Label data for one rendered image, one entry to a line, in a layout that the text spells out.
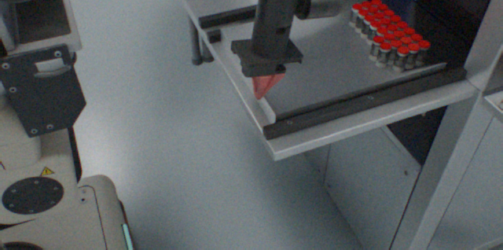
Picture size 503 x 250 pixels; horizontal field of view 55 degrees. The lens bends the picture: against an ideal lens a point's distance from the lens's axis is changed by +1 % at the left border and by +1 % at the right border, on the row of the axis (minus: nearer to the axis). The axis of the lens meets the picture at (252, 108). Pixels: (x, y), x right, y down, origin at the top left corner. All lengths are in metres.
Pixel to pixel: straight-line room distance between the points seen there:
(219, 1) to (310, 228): 0.92
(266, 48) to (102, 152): 1.37
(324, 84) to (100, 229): 0.82
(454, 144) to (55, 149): 0.77
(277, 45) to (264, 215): 1.10
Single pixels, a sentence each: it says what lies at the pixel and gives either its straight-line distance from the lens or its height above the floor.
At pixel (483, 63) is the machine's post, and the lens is 0.93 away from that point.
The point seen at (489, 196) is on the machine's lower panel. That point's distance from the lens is 1.37.
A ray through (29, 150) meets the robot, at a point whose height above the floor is 0.84.
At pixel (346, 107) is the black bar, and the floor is 0.90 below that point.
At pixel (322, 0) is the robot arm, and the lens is 0.72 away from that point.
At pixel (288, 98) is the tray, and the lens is 0.85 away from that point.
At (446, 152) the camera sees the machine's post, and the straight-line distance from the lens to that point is 1.08.
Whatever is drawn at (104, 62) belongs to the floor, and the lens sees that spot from 2.43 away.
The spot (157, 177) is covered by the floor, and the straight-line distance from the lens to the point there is 1.87.
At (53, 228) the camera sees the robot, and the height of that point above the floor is 0.28.
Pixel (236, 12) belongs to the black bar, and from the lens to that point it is 1.03.
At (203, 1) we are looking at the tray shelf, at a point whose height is 0.88.
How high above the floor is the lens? 1.46
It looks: 44 degrees down
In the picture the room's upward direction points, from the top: straight up
